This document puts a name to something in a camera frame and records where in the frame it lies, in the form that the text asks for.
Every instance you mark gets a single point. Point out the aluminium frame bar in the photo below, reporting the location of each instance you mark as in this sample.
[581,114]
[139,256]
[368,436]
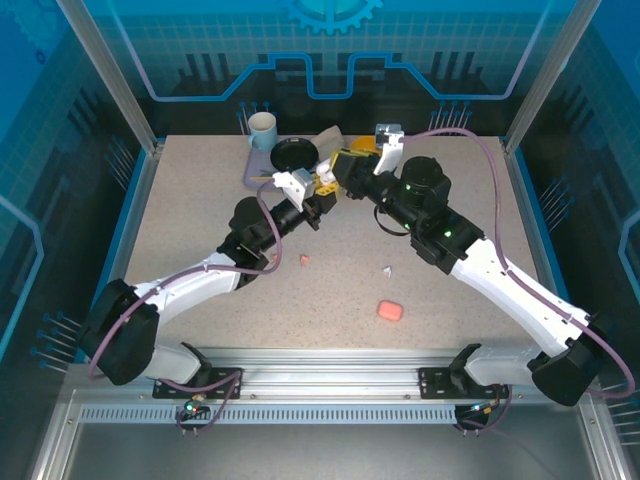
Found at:
[54,445]
[607,445]

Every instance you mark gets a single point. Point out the pink eraser block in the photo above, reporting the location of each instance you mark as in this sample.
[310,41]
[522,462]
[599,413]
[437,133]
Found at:
[390,310]

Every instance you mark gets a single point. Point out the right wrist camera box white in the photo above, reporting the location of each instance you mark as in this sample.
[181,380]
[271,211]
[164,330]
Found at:
[389,150]

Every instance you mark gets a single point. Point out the wooden chopstick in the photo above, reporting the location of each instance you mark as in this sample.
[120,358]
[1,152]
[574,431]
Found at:
[260,178]

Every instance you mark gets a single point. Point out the lavender serving tray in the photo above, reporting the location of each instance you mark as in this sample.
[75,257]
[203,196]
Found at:
[256,167]

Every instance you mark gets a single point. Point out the aluminium corner post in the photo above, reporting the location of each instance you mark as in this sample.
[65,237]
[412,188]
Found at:
[550,75]
[110,75]

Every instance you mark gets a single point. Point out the black round plate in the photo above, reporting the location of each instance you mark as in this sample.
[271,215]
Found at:
[294,152]

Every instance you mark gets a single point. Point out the beige folded cloth napkin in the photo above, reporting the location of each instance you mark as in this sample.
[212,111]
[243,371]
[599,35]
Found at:
[330,136]

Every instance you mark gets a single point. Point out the small lit connector board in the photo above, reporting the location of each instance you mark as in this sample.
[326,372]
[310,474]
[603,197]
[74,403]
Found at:
[192,407]
[482,409]

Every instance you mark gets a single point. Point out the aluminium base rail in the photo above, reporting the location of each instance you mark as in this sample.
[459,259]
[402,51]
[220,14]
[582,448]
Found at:
[325,370]

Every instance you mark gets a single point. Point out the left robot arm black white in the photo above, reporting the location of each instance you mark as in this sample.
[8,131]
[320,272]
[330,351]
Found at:
[200,282]

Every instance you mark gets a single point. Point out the light blue mug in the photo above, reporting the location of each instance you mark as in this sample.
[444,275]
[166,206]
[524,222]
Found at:
[265,137]

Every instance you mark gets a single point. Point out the orange patterned bowl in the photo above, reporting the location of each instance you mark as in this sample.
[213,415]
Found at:
[361,144]

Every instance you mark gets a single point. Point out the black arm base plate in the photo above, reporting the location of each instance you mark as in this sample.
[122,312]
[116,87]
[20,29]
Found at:
[162,392]
[430,387]

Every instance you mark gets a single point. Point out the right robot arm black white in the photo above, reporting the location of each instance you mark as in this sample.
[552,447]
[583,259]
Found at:
[500,290]

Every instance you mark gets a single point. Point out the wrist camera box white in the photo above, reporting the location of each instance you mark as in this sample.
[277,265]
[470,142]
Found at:
[389,150]
[295,185]

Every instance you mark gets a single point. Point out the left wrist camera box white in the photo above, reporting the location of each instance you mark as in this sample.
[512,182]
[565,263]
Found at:
[295,185]

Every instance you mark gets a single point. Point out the aluminium table side rail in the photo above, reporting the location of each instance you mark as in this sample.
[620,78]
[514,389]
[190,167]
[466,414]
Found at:
[142,200]
[523,200]

